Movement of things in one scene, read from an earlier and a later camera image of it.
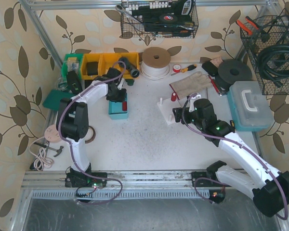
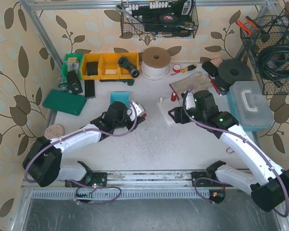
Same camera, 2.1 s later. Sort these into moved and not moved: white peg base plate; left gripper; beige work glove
Moved: left gripper
Not moved: white peg base plate; beige work glove
